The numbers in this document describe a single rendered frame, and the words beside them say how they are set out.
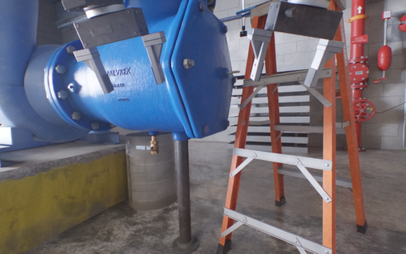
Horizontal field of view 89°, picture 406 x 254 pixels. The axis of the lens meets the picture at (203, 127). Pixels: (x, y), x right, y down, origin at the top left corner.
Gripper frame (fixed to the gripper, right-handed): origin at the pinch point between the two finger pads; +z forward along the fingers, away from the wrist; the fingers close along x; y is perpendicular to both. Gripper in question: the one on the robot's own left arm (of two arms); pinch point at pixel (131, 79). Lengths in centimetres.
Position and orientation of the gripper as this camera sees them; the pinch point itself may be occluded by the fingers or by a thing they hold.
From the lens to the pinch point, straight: 51.3
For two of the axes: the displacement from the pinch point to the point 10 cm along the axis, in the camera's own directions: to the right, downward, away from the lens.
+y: 1.2, -4.8, 8.7
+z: 2.0, 8.7, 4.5
